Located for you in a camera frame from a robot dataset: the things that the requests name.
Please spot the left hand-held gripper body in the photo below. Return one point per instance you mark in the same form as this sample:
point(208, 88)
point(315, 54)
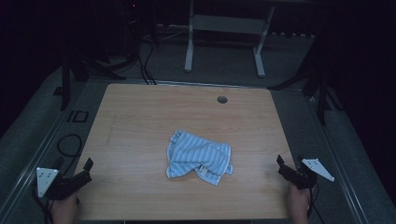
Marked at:
point(46, 182)

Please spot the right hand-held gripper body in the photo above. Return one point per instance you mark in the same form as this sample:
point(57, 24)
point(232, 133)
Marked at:
point(308, 174)

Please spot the blue striped towel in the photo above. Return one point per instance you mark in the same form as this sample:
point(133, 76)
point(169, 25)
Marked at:
point(199, 158)

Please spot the person's right hand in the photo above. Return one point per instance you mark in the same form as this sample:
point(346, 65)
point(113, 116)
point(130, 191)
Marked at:
point(299, 203)

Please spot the person's left hand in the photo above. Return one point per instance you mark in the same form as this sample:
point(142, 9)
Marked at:
point(64, 209)

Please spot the black tripod stand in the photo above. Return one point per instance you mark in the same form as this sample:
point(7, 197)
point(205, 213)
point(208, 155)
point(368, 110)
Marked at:
point(322, 90)
point(66, 84)

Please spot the dark equipment rack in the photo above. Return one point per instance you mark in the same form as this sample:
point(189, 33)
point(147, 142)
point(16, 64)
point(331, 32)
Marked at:
point(137, 28)

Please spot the metal floor rail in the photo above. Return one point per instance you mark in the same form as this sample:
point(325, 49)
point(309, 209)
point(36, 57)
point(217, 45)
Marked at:
point(34, 160)
point(337, 161)

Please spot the white metal table frame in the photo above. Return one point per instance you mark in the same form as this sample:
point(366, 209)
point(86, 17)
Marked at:
point(224, 24)

